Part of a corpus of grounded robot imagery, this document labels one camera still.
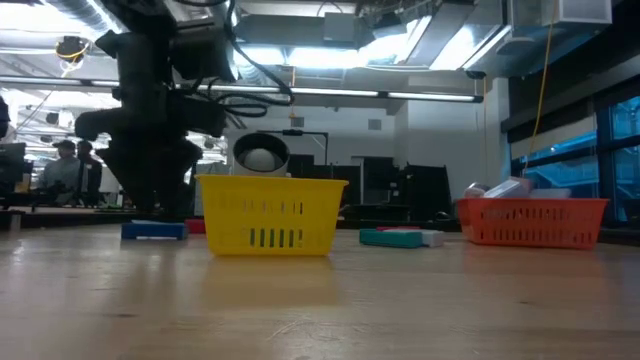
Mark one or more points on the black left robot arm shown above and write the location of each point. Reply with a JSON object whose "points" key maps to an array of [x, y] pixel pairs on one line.
{"points": [[150, 50]]}

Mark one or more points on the teal staple box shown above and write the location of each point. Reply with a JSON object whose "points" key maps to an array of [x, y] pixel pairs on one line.
{"points": [[391, 239]]}

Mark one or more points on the long ceiling light bar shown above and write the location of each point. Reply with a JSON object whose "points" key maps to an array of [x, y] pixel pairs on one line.
{"points": [[340, 93]]}

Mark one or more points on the person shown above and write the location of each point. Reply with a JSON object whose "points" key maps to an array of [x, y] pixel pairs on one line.
{"points": [[62, 172], [91, 172]]}

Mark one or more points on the black room divider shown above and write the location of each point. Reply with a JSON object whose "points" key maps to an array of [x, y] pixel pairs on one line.
{"points": [[425, 190]]}

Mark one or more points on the white box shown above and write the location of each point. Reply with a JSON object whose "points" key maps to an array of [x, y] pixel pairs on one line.
{"points": [[434, 238]]}

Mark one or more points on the red staple box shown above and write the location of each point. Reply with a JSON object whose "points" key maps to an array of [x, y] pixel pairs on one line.
{"points": [[397, 228], [196, 226]]}

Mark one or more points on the orange plastic basket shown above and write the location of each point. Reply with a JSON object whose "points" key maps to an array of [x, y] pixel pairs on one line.
{"points": [[532, 225]]}

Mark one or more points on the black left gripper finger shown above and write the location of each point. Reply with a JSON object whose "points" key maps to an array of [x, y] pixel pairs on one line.
{"points": [[167, 187], [137, 187]]}

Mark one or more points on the yellow plastic basket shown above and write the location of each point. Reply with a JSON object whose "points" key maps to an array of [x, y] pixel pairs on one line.
{"points": [[270, 210]]}

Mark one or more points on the blue staple box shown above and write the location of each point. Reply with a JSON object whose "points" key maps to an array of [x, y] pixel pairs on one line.
{"points": [[154, 231]]}

